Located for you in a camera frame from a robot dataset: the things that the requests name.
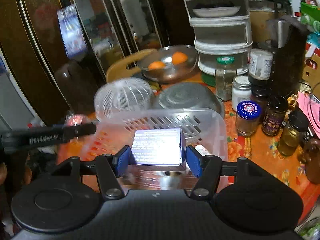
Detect white Kent cigarette box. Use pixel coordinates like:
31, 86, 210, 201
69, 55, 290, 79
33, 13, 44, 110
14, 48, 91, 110
129, 128, 186, 172

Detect clear plastic basket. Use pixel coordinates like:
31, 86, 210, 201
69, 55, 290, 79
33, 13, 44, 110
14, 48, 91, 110
82, 107, 229, 196

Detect blue lid glass jar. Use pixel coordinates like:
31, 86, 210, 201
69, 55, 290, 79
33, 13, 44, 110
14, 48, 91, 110
235, 100, 261, 137

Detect white dome mesh cover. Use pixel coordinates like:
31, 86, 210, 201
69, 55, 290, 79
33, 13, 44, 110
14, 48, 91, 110
94, 77, 154, 121

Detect upturned steel bowl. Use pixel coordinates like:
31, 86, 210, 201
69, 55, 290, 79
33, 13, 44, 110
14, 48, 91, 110
152, 82, 225, 118

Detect dark brown thermos jug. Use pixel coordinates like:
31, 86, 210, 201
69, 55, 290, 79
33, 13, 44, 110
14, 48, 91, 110
54, 60, 98, 115

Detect dark purple label jar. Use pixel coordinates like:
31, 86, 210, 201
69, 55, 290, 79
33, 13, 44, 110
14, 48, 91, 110
261, 95, 289, 136

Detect small white salt jar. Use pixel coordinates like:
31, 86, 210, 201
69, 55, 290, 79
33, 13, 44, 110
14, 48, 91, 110
232, 75, 251, 112

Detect black lid oil jar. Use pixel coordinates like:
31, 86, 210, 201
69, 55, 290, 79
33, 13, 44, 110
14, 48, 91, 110
278, 109, 309, 157

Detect green lid glass jar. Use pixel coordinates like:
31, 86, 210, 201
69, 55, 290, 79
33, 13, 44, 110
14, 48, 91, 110
215, 56, 236, 101

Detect steel bowl with oranges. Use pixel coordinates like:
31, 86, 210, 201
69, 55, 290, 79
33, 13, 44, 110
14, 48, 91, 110
137, 45, 199, 83

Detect left orange fruit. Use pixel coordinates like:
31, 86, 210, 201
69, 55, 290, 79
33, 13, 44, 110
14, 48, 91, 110
148, 61, 166, 70

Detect orange fruit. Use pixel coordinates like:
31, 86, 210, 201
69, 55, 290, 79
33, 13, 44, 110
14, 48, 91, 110
171, 51, 188, 65
148, 61, 166, 70

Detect right orange fruit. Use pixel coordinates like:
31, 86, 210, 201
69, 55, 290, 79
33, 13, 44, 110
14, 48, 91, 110
171, 51, 188, 65

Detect pink paper sheet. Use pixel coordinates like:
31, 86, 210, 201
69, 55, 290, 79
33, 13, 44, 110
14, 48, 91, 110
297, 92, 319, 138

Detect white label dark bottle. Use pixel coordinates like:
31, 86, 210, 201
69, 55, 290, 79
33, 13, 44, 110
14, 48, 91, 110
248, 49, 273, 86

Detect black electric kettle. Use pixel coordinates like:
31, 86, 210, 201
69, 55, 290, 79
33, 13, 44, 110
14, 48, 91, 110
267, 15, 310, 98

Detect white tiered food rack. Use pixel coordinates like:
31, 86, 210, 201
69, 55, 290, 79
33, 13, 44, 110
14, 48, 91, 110
183, 0, 252, 75

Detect green gift bag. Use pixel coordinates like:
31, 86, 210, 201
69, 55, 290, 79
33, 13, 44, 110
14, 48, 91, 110
300, 2, 320, 33

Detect blue wall calendar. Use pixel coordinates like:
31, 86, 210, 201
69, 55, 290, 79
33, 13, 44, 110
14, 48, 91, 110
57, 4, 88, 59

